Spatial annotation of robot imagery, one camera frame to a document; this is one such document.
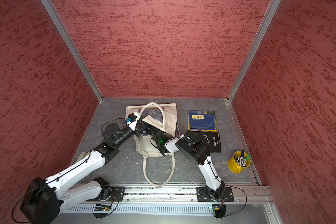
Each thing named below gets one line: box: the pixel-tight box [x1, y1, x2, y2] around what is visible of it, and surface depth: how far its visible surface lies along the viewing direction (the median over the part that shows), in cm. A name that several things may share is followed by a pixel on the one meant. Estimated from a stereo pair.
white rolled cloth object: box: [77, 151, 90, 162], surface depth 87 cm
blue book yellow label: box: [188, 110, 218, 133], surface depth 105 cm
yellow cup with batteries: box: [227, 149, 252, 174], surface depth 78 cm
